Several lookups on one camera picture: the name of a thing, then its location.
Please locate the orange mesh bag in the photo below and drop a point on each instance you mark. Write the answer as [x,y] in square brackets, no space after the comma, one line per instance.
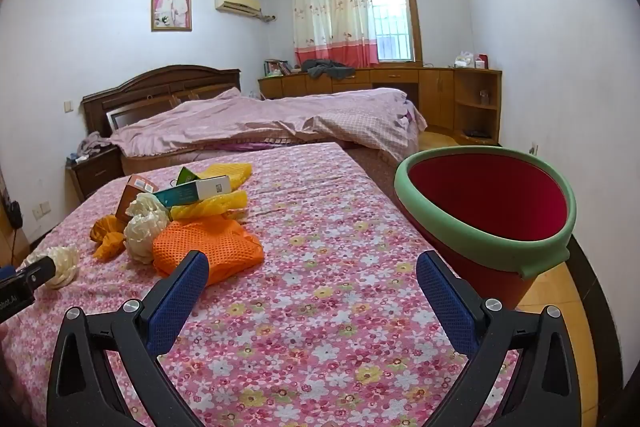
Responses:
[210,242]

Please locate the floral curtain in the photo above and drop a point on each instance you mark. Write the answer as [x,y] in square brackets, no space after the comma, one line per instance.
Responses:
[332,17]

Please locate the white and teal box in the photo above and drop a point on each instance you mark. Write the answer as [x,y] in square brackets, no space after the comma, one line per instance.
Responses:
[200,189]

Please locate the dark grey clothes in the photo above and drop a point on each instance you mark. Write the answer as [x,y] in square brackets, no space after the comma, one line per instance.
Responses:
[325,69]

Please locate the floral bed sheet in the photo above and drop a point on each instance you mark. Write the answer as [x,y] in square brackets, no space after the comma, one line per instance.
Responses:
[310,257]

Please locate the framed wall photo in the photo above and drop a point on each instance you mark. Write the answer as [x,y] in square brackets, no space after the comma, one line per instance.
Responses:
[171,4]

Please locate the orange crumpled wrapper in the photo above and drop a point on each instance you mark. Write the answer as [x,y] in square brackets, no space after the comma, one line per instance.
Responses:
[107,239]

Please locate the black flat device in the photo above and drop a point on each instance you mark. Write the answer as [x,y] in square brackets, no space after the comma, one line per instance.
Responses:
[475,134]

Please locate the row of books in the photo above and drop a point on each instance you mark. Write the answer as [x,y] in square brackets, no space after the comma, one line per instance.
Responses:
[277,68]

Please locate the green cardboard box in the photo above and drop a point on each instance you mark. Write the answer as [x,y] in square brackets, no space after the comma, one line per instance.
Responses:
[186,176]

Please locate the wooden desk cabinet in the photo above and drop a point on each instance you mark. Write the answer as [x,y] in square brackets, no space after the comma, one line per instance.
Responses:
[390,79]

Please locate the black wall plug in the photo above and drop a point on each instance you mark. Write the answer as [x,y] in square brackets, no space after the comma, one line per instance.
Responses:
[15,214]

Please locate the glass jar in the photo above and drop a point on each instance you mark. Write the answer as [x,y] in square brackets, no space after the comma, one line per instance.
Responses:
[484,96]

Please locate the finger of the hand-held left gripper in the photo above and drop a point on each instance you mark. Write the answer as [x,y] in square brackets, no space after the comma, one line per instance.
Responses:
[37,271]

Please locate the orange brown cardboard box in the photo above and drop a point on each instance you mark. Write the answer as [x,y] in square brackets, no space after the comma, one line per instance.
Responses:
[131,196]

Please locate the red bin with green rim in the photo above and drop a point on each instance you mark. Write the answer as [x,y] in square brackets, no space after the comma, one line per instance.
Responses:
[480,197]

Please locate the white framed panel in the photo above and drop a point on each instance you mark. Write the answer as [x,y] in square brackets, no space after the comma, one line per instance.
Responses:
[112,114]

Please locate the window with wooden frame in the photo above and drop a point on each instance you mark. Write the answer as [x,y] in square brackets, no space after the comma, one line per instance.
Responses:
[392,14]

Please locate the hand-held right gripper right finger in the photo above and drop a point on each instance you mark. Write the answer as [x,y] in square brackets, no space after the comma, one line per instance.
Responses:
[447,302]

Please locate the white wall outlet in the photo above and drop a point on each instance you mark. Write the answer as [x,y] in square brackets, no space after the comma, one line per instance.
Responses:
[534,149]
[42,210]

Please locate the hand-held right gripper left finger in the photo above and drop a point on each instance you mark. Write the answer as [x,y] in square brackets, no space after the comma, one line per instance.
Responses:
[180,302]

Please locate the white plastic bag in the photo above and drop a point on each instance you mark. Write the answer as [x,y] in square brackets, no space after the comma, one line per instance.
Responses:
[463,61]

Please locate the small red box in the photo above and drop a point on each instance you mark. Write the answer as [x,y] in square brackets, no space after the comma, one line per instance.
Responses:
[481,62]

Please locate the pink duvet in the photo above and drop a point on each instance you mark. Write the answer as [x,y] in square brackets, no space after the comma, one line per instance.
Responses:
[250,117]

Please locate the wooden corner shelf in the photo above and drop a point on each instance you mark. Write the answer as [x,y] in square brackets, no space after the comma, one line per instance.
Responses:
[475,79]

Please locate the wall air conditioner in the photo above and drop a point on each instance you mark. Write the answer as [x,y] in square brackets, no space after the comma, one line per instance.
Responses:
[237,2]

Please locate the wooden wardrobe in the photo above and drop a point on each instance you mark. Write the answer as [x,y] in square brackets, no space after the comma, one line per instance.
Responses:
[10,242]

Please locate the pile of clothes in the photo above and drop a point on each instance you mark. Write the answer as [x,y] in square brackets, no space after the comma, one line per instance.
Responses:
[92,144]

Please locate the dark wooden nightstand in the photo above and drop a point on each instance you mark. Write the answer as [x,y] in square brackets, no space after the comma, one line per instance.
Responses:
[95,174]

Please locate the dark wooden headboard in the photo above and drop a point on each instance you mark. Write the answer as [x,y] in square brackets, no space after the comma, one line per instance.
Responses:
[160,82]

